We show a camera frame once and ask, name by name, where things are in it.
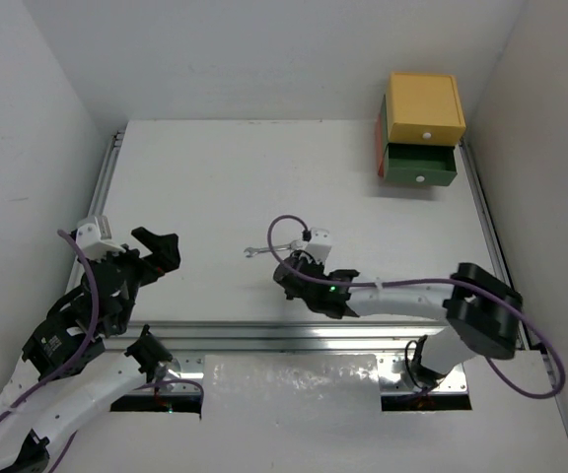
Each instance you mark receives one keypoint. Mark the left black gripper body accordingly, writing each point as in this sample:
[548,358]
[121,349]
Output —
[142,258]

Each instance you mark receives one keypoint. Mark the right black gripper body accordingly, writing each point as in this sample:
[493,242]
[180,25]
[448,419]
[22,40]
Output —
[309,259]

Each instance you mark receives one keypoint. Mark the green drawer box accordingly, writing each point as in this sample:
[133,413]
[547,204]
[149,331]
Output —
[420,165]

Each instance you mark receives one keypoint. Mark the red drawer box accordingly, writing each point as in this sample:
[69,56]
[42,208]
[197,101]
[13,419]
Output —
[379,147]

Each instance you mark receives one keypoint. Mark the yellow drawer box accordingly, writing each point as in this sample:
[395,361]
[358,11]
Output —
[424,109]

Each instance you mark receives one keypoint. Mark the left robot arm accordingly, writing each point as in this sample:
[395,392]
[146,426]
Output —
[37,416]

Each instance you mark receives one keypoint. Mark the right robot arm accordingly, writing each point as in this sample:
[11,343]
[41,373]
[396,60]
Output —
[478,311]

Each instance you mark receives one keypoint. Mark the horizontal silver wrench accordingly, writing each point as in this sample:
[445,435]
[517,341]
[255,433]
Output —
[291,246]

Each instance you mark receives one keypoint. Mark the white foam sheet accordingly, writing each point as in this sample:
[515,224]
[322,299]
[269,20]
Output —
[291,387]

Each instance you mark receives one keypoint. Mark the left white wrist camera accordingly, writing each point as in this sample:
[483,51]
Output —
[93,236]

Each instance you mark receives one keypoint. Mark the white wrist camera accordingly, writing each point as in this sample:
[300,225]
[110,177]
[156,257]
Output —
[318,244]
[93,236]

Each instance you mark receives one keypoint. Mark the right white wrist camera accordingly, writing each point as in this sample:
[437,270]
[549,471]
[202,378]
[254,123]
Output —
[318,244]

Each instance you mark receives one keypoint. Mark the aluminium front rail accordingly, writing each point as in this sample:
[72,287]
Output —
[377,347]

